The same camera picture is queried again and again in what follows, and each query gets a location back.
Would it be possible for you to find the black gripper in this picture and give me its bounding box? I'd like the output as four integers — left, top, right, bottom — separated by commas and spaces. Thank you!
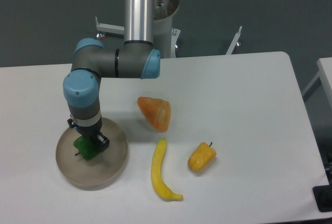
67, 116, 109, 152

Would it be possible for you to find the green toy bell pepper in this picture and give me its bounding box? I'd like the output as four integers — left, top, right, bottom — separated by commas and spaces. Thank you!
73, 136, 100, 161

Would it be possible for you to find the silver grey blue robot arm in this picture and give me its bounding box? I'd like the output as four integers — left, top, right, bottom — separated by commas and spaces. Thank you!
63, 0, 161, 152

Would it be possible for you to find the beige round plate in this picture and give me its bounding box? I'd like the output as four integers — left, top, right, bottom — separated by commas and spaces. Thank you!
56, 118, 128, 190

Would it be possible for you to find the yellow toy bell pepper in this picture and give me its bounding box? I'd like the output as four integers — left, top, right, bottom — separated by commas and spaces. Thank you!
187, 142, 217, 173

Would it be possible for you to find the orange toy carrot piece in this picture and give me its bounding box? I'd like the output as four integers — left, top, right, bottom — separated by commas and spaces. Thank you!
137, 96, 171, 132

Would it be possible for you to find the yellow toy banana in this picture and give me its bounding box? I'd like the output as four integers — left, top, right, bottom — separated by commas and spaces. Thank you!
150, 138, 183, 202

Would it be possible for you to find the black device at table edge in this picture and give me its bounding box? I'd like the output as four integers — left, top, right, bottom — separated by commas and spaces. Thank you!
312, 185, 332, 213

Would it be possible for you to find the white side table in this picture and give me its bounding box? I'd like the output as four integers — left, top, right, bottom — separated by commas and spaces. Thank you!
301, 58, 331, 105

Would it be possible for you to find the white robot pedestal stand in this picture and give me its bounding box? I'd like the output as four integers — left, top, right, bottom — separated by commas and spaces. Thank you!
93, 0, 244, 60

